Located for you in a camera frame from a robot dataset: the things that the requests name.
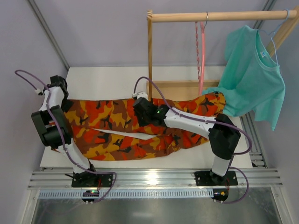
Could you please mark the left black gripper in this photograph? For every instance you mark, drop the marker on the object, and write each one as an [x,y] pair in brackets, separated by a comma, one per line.
[66,105]

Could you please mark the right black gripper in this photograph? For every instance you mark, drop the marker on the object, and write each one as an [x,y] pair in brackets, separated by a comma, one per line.
[141,112]

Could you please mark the orange camouflage trousers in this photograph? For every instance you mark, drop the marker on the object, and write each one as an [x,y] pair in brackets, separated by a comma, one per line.
[108,130]

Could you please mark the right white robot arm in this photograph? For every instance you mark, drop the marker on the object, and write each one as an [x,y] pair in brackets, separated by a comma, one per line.
[220,131]

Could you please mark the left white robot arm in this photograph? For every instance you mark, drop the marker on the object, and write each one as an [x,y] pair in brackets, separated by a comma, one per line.
[55,131]

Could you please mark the pink plastic hanger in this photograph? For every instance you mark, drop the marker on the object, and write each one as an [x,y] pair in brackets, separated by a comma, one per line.
[200,53]

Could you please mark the wooden clothes rack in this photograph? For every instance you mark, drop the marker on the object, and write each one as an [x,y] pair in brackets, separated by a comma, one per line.
[173,79]

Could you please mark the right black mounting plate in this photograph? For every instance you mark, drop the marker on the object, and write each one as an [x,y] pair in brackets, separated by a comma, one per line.
[208,178]

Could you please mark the black mounting plate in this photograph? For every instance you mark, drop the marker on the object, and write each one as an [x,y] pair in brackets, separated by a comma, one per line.
[208,178]
[102,179]

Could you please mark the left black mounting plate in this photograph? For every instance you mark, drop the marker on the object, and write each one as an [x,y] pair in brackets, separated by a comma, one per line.
[102,179]

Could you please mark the teal t-shirt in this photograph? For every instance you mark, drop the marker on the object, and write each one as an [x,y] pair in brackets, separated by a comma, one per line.
[251,80]

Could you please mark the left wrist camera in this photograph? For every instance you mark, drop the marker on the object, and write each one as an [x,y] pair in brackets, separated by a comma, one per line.
[41,92]

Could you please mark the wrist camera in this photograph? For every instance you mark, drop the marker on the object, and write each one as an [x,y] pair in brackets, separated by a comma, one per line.
[140,94]
[41,92]

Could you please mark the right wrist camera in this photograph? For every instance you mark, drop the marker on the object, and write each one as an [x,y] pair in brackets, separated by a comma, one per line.
[140,94]

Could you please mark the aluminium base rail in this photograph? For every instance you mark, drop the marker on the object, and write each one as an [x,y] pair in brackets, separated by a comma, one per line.
[51,178]

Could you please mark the slotted cable duct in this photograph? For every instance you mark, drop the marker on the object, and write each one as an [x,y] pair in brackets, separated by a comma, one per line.
[126,194]

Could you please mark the light blue wire hanger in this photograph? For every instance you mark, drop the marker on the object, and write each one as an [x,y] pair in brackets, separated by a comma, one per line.
[273,33]

